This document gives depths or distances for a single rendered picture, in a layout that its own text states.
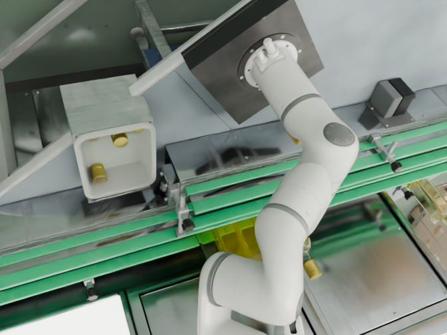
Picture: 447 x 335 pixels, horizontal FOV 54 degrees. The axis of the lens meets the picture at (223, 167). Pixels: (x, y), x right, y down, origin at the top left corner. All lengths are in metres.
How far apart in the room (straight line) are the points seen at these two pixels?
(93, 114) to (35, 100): 0.80
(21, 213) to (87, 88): 0.36
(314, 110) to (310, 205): 0.21
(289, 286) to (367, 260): 0.83
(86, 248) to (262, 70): 0.59
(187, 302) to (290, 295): 0.61
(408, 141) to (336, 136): 0.62
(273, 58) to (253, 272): 0.46
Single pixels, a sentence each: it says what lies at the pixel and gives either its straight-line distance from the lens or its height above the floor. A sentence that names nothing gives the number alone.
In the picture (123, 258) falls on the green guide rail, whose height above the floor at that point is 0.94.
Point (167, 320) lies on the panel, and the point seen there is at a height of 1.10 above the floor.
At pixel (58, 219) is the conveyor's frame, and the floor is 0.83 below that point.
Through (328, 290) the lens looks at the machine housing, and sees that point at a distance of 1.36.
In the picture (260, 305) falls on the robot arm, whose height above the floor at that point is 1.30.
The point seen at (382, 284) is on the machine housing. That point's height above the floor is 1.20.
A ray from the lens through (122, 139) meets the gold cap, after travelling 1.00.
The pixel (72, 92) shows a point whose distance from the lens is 1.03.
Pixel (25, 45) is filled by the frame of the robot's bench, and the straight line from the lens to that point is 1.56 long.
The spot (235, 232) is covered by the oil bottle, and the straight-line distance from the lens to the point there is 1.16.
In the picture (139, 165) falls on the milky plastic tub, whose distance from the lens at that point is 1.13.
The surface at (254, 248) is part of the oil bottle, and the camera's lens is 1.14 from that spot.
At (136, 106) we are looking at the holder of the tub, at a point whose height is 0.78.
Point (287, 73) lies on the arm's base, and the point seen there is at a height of 0.90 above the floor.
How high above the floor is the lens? 1.47
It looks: 33 degrees down
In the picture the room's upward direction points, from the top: 154 degrees clockwise
